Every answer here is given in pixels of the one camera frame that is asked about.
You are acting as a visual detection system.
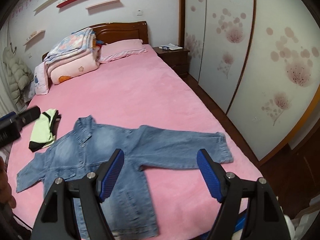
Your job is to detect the blue denim jacket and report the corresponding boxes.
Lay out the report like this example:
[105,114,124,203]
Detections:
[16,116,233,239]

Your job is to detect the person left hand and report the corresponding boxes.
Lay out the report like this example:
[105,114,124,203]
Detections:
[0,157,16,209]

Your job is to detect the green and black folded garment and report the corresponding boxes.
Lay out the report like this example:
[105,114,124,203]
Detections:
[28,108,61,152]

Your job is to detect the beige puffer jacket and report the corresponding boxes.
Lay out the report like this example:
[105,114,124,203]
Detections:
[3,46,34,104]

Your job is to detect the white small cushion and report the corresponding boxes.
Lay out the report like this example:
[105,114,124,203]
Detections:
[34,62,49,95]

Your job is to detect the folded floral quilt stack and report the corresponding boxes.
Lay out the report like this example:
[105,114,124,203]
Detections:
[43,27,99,85]

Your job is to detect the pink pillow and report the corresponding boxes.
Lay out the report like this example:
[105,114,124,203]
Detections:
[97,39,146,63]

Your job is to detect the brown wooden headboard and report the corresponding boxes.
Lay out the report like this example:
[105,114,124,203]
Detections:
[42,21,150,62]

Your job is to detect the pink bed sheet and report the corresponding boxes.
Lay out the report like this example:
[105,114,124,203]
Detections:
[6,44,263,240]

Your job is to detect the white floral wardrobe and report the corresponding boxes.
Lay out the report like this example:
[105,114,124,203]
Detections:
[180,0,319,165]

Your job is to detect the items on nightstand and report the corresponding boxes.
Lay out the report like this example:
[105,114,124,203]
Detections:
[158,43,183,51]

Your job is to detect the brown wooden nightstand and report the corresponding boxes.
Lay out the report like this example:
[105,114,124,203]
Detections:
[153,47,190,76]

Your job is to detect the low cream wall shelf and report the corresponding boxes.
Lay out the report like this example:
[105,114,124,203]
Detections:
[24,30,46,46]

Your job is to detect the pink wall shelf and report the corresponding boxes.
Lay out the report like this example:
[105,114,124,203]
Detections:
[86,0,120,10]

